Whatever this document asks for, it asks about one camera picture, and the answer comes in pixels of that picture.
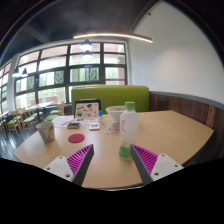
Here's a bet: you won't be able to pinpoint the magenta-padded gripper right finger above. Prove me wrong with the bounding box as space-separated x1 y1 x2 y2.
129 143 184 185

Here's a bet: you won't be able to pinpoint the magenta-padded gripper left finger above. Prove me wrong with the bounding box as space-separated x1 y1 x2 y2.
43 143 95 187

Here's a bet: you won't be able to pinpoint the clear green-capped drink bottle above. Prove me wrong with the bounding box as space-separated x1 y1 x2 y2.
118 101 140 160

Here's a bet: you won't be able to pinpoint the flat round red coaster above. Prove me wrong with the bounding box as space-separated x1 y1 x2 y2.
67 133 86 144

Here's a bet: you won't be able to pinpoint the beige paper cup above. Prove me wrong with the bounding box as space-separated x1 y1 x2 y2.
35 121 56 144

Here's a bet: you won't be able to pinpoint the small dark wallet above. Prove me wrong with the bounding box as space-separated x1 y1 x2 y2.
66 121 81 130

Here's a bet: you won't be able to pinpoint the white printed paper sheets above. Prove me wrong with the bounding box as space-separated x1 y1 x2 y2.
51 115 76 128

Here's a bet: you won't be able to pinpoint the small white flat device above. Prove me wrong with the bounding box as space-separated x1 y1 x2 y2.
89 122 101 131

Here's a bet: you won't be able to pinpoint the wooden green-seated chairs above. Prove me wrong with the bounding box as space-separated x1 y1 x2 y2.
0 101 66 136

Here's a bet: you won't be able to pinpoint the clear plastic sachet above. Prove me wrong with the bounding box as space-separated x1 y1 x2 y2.
105 126 121 136

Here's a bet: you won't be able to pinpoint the black-framed tablet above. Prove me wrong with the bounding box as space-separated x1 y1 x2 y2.
73 98 102 122

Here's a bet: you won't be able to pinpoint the light wooden dining table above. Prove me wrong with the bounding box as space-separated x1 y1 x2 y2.
26 101 56 124

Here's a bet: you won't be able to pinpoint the white ceramic bowl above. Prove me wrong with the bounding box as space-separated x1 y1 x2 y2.
105 105 127 123

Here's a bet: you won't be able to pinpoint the green upholstered bench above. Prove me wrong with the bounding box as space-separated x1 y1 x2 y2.
70 85 150 115

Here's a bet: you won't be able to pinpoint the dark pendant ceiling lamps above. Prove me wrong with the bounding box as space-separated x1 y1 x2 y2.
11 39 94 78

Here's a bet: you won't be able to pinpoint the curved linear ceiling light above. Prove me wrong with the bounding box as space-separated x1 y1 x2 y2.
73 32 154 44

